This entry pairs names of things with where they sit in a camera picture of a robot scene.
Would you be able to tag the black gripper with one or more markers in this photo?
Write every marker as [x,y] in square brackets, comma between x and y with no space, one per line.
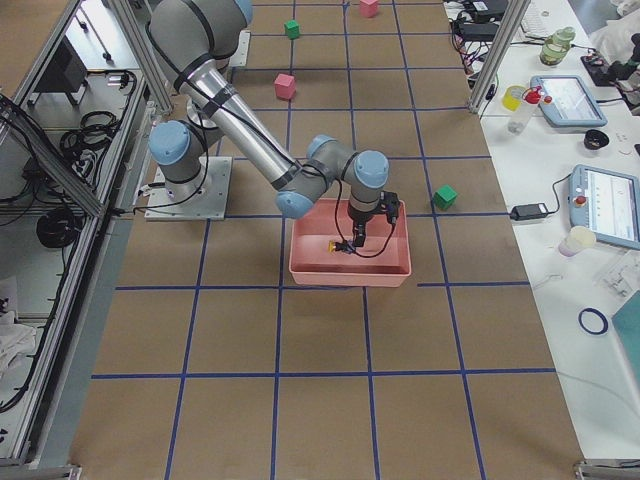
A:
[358,223]

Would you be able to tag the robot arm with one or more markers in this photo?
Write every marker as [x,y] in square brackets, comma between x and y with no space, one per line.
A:
[191,40]

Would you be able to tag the pink plastic bin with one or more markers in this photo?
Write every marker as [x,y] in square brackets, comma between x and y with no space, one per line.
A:
[383,261]

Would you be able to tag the green foam cube far right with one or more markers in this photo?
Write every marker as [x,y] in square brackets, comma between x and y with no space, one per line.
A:
[444,197]

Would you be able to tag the green foam cube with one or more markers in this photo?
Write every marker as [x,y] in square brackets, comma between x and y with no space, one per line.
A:
[444,197]
[292,29]

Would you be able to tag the pink foam cube centre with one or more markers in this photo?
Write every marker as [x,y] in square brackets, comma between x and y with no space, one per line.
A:
[284,86]

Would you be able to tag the black power supply on desk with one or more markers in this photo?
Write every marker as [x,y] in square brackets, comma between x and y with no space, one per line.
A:
[533,211]

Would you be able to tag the yellow tape roll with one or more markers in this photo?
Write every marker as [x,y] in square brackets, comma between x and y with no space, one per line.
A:
[512,97]

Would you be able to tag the green foam cube front left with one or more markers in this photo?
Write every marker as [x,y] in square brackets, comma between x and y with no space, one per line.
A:
[292,29]

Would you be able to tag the white paper cup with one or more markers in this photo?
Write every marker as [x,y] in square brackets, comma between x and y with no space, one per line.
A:
[577,240]

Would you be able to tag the pink foam cube near gripper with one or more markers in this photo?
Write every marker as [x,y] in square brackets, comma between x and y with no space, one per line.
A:
[368,8]

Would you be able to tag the teach pendant far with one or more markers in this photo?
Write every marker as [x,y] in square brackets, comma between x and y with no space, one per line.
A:
[572,103]

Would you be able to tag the teach pendant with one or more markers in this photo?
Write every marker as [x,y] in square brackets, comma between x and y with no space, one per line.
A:
[607,203]
[572,103]

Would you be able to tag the teach pendant near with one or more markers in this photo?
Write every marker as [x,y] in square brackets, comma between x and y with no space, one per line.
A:
[607,203]

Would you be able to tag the black lens cap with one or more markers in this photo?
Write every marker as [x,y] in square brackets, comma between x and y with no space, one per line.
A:
[595,139]

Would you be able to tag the green water bottle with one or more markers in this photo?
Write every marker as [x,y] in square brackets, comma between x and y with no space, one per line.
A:
[556,46]

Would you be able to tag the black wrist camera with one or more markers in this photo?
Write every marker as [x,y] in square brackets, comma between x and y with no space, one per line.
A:
[389,206]

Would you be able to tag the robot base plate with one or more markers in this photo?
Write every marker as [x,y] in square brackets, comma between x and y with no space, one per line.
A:
[204,197]

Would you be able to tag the aluminium frame post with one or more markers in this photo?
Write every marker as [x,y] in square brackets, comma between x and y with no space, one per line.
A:
[511,20]

